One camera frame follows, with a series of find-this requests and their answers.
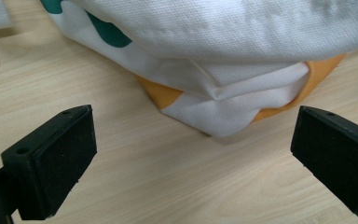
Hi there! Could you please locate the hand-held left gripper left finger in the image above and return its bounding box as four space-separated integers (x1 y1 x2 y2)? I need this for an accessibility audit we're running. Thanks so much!
0 104 98 221

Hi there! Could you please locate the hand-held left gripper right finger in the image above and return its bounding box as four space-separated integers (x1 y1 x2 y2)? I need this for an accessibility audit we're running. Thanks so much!
290 105 358 222

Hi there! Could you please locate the white green orange cloth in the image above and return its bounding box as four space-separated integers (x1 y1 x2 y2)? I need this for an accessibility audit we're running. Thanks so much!
0 0 358 138

